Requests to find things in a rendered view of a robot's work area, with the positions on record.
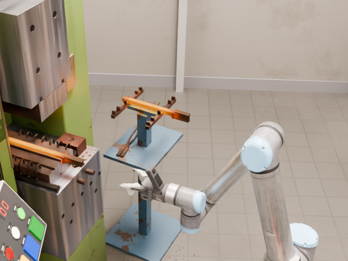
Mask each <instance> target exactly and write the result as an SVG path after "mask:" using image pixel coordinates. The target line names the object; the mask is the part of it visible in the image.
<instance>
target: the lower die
mask: <svg viewBox="0 0 348 261"><path fill-rule="evenodd" d="M7 133H8V137H12V138H15V139H19V140H22V141H25V142H28V143H32V144H35V145H38V146H41V147H44V148H47V149H51V150H54V151H58V152H61V153H64V154H65V153H66V152H68V153H69V154H70V155H73V149H70V148H67V150H66V149H65V147H63V146H60V145H59V147H57V145H56V144H53V143H51V145H49V142H47V141H43V142H41V140H40V139H37V138H35V140H34V138H33V137H30V136H27V138H26V135H23V134H20V135H19V136H18V133H16V132H13V131H10V130H7ZM10 148H11V154H12V157H13V156H15V157H16V158H17V161H15V158H13V164H14V168H13V169H14V171H15V172H19V173H20V171H19V160H20V159H24V161H25V164H24V163H23V161H21V163H20V166H21V171H22V174H24V175H28V173H27V164H28V162H30V161H31V162H32V163H33V166H31V163H30V164H29V166H28V168H29V172H30V176H31V177H33V178H36V174H35V167H36V165H37V164H40V165H41V169H39V166H38V167H37V174H38V179H39V180H43V181H46V182H49V183H52V184H53V183H54V182H55V181H56V180H57V179H58V178H59V177H60V176H61V175H62V174H63V173H64V172H65V171H66V170H67V169H68V167H69V166H70V165H71V164H69V163H65V164H63V163H62V159H61V158H58V157H54V156H51V155H48V154H44V153H41V152H38V151H35V150H31V149H28V148H25V147H22V146H18V145H16V144H12V143H10ZM60 173H61V175H60Z"/></svg>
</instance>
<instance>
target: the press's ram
mask: <svg viewBox="0 0 348 261"><path fill-rule="evenodd" d="M70 77H71V68H70V58H69V47H68V37H67V26H66V16H65V5H64V0H0V95H1V100H2V101H4V102H7V103H11V104H15V105H18V106H22V107H25V108H29V109H32V108H34V107H35V106H36V105H37V104H38V103H40V99H41V100H43V99H44V98H46V97H47V96H48V95H49V94H51V93H52V92H53V91H54V90H55V89H57V88H58V87H59V86H60V85H61V84H62V82H65V81H66V80H68V79H69V78H70Z"/></svg>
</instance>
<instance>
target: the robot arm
mask: <svg viewBox="0 0 348 261"><path fill-rule="evenodd" d="M284 140H285V134H284V131H283V129H282V127H281V126H280V125H279V124H277V123H275V122H264V123H262V124H260V125H259V126H258V127H257V128H256V129H255V130H253V131H252V133H251V135H250V138H249V139H248V140H247V141H246V142H245V143H244V145H243V147H242V149H241V150H240V151H239V152H238V153H237V154H236V155H235V156H234V157H233V158H232V159H231V160H230V162H229V163H228V164H227V165H226V166H225V167H224V168H223V169H222V170H221V171H220V172H219V173H218V174H217V175H216V176H215V177H214V178H213V179H212V181H211V182H210V183H209V184H208V185H207V186H206V187H204V188H203V189H202V190H200V191H197V190H193V189H191V188H187V187H184V186H180V185H177V184H174V183H170V184H166V185H165V186H164V183H163V181H162V179H161V178H160V176H159V174H158V172H157V170H156V168H155V167H154V165H150V166H149V167H148V168H147V170H146V171H143V170H140V169H132V171H134V172H136V173H137V174H138V175H139V179H140V181H141V185H140V184H139V183H133V184H130V183H128V184H126V183H123V184H120V187H122V188H124V189H126V190H127V192H128V195H133V194H134V193H135V192H139V191H140V192H141V199H144V200H148V199H149V200H148V201H152V200H153V199H154V200H157V201H160V202H163V203H168V204H171V205H175V206H178V207H181V216H180V228H181V229H182V231H184V232H185V233H188V234H194V233H197V232H198V231H199V229H200V224H201V222H202V220H203V219H204V218H205V216H206V215H207V214H208V212H209V211H210V210H211V208H212V207H213V206H214V205H215V204H216V203H217V202H218V201H219V200H220V199H221V198H222V197H223V196H224V195H225V194H226V193H227V192H228V191H229V190H230V189H231V188H232V187H233V186H234V185H235V184H236V183H237V182H238V181H239V180H240V179H241V178H242V177H243V176H244V175H245V174H246V173H247V172H248V171H250V173H251V178H252V183H253V188H254V193H255V198H256V203H257V207H258V213H259V217H260V222H261V226H262V230H263V235H264V240H265V245H266V250H267V251H266V252H265V253H264V261H313V259H314V255H315V251H316V247H317V245H318V235H317V233H316V231H315V230H313V229H312V228H311V227H310V226H308V225H305V224H301V223H299V224H298V223H293V224H289V219H288V213H287V207H286V201H285V196H284V190H283V184H282V179H281V173H280V167H279V166H280V163H279V157H278V151H279V150H280V148H281V147H282V145H283V143H284ZM144 197H145V198H148V199H145V198H144Z"/></svg>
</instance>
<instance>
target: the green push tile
mask: <svg viewBox="0 0 348 261"><path fill-rule="evenodd" d="M44 228H45V227H44V226H43V225H42V224H41V223H40V222H39V221H38V220H37V219H36V218H35V217H34V216H32V218H31V221H30V225H29V228H28V230H29V231H30V232H31V233H32V234H33V235H34V236H35V237H36V238H37V239H38V240H39V241H41V240H42V236H43V233H44Z"/></svg>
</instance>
